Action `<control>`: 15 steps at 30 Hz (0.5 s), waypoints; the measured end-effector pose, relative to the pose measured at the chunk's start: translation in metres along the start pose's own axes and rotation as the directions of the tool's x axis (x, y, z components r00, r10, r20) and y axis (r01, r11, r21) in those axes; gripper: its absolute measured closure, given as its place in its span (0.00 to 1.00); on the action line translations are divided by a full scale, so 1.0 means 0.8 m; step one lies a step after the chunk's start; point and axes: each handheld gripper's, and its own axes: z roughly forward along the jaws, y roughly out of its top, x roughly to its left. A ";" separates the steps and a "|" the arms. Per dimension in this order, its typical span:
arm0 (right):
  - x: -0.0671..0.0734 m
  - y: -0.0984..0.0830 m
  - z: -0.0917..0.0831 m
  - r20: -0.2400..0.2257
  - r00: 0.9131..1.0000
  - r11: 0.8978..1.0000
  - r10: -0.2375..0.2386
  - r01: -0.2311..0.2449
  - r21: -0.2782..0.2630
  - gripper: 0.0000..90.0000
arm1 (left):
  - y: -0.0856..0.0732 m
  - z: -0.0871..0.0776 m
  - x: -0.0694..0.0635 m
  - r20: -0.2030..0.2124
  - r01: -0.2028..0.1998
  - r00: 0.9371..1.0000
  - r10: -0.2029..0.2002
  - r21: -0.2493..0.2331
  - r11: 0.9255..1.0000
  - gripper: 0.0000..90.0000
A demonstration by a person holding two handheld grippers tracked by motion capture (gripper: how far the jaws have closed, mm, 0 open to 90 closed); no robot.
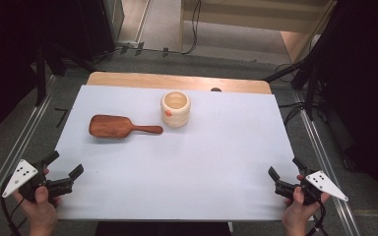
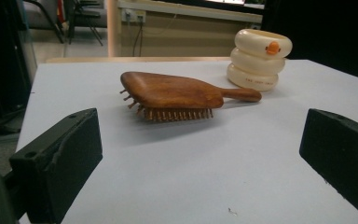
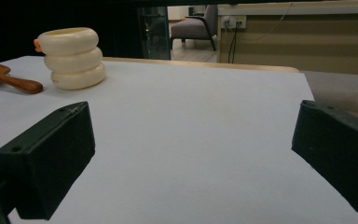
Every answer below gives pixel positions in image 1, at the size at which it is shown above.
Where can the brown wooden hairbrush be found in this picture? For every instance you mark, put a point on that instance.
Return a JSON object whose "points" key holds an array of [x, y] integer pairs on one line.
{"points": [[111, 126]]}

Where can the dark round table grommet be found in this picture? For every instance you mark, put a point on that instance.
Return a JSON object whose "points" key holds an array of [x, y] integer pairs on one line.
{"points": [[215, 89]]}

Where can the light wooden shelf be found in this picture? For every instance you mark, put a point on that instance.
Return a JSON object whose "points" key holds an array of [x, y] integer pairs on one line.
{"points": [[242, 13]]}

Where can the black cabinet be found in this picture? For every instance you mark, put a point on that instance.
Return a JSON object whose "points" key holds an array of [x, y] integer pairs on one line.
{"points": [[92, 29]]}

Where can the white power strip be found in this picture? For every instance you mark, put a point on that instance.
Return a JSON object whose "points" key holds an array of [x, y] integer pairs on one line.
{"points": [[129, 43]]}

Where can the metal floor rail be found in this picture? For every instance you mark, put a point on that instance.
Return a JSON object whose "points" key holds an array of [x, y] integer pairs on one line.
{"points": [[321, 160], [16, 147]]}

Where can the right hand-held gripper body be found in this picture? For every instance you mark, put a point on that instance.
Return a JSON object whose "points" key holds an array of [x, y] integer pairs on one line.
{"points": [[325, 185]]}

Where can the person's right hand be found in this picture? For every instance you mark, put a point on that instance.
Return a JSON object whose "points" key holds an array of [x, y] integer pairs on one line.
{"points": [[295, 213]]}

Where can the person's left hand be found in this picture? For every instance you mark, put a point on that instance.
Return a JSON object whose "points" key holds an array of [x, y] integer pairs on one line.
{"points": [[41, 209]]}

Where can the white board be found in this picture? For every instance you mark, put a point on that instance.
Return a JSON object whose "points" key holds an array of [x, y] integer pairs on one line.
{"points": [[193, 164]]}

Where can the cream ribbed cup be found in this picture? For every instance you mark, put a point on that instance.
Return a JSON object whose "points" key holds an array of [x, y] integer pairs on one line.
{"points": [[177, 119]]}

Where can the light wooden table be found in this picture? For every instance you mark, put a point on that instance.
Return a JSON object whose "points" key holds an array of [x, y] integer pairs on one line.
{"points": [[138, 80]]}

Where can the black stand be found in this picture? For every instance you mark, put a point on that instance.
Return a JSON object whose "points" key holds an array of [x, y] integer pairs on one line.
{"points": [[310, 91], [41, 75]]}

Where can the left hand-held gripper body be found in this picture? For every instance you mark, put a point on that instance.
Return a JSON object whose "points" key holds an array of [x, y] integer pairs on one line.
{"points": [[19, 177]]}

